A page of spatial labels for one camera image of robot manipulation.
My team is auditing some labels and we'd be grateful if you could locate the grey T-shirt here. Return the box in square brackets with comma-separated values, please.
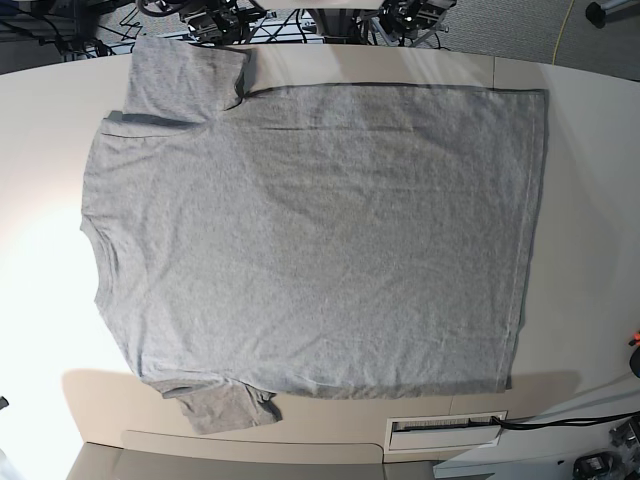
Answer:
[81, 38, 547, 434]

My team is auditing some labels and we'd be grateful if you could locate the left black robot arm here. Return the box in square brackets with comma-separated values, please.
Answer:
[377, 0, 457, 43]

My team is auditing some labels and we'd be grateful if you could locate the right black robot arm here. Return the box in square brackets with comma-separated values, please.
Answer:
[135, 0, 267, 45]

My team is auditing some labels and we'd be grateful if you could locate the grey central robot stand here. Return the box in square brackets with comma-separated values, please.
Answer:
[307, 9, 366, 45]

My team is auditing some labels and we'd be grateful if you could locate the orange black object right edge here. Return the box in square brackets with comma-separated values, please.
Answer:
[628, 331, 640, 347]

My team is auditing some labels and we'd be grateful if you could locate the black device bottom right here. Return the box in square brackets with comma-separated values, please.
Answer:
[572, 452, 619, 480]

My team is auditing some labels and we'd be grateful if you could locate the white table cable port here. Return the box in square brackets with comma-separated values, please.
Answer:
[383, 411, 507, 454]

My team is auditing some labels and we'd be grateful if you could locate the black cable at port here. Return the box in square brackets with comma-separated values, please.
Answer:
[467, 412, 640, 432]

